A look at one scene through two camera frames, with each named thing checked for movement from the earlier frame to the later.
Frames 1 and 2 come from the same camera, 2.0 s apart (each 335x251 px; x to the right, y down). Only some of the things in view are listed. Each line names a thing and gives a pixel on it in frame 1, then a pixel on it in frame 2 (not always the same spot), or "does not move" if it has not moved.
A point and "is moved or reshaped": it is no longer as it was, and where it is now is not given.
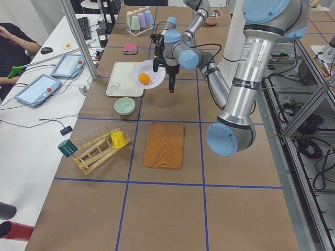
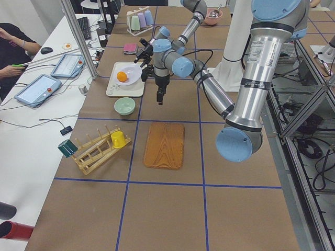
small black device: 66,130 does not move
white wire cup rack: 129,21 does not move
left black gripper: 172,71 -> 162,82
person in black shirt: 16,47 does not move
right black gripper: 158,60 -> 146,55
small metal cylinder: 83,89 does not move
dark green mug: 67,148 does not move
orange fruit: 144,79 is moved or reshaped
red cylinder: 12,230 does not move
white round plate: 145,77 is moved or reshaped
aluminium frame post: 80,39 does not move
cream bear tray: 122,82 does not move
